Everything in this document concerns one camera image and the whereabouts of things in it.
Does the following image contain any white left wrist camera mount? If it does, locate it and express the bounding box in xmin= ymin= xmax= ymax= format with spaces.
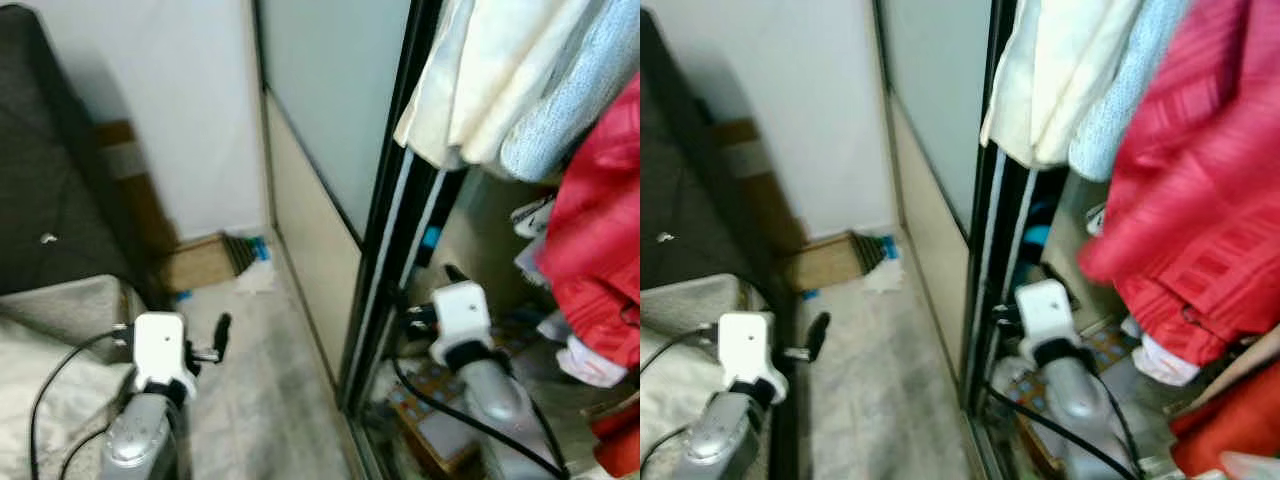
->
xmin=718 ymin=312 xmax=779 ymax=401
xmin=133 ymin=313 xmax=198 ymax=401

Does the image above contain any red hanging garment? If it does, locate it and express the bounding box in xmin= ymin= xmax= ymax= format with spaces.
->
xmin=535 ymin=75 xmax=641 ymax=371
xmin=1078 ymin=0 xmax=1280 ymax=366

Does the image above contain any short black left arm cable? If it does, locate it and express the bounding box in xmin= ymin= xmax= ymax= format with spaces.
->
xmin=58 ymin=428 xmax=109 ymax=480
xmin=640 ymin=428 xmax=691 ymax=476

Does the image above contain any white pink fabric piece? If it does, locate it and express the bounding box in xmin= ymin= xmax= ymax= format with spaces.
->
xmin=555 ymin=335 xmax=629 ymax=389
xmin=1130 ymin=335 xmax=1201 ymax=388

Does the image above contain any brown taped cardboard panel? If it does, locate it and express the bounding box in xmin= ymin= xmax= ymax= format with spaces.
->
xmin=95 ymin=120 xmax=181 ymax=256
xmin=715 ymin=118 xmax=806 ymax=256

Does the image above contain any frosted glass wardrobe door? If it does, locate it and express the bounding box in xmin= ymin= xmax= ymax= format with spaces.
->
xmin=875 ymin=0 xmax=1046 ymax=411
xmin=250 ymin=0 xmax=471 ymax=416

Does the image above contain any red fabric bundle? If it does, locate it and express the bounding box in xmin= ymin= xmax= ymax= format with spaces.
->
xmin=1170 ymin=365 xmax=1280 ymax=479
xmin=590 ymin=405 xmax=641 ymax=479

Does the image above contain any long black left arm cable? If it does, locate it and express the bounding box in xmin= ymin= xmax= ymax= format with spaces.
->
xmin=28 ymin=330 xmax=136 ymax=480
xmin=640 ymin=330 xmax=721 ymax=381

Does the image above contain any beige quilted mattress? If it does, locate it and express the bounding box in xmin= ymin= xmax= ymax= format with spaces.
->
xmin=640 ymin=275 xmax=746 ymax=480
xmin=0 ymin=275 xmax=151 ymax=480

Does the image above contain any dark tufted headboard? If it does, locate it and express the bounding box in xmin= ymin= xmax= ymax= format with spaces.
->
xmin=640 ymin=10 xmax=791 ymax=301
xmin=0 ymin=5 xmax=166 ymax=301

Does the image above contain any cream hanging garment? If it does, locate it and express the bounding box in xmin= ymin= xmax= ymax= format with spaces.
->
xmin=393 ymin=0 xmax=591 ymax=169
xmin=980 ymin=0 xmax=1146 ymax=169

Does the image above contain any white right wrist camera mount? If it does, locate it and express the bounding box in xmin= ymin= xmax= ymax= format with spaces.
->
xmin=430 ymin=282 xmax=493 ymax=366
xmin=1015 ymin=278 xmax=1073 ymax=361

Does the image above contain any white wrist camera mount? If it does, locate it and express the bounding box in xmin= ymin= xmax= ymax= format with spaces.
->
xmin=133 ymin=313 xmax=198 ymax=401
xmin=1015 ymin=278 xmax=1073 ymax=361
xmin=430 ymin=282 xmax=493 ymax=366
xmin=718 ymin=312 xmax=779 ymax=401

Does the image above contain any brown cardboard box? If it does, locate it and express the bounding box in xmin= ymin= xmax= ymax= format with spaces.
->
xmin=785 ymin=232 xmax=866 ymax=293
xmin=160 ymin=233 xmax=246 ymax=293

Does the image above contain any light blue knit garment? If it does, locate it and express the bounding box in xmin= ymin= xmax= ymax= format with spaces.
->
xmin=1068 ymin=0 xmax=1196 ymax=183
xmin=498 ymin=0 xmax=641 ymax=183

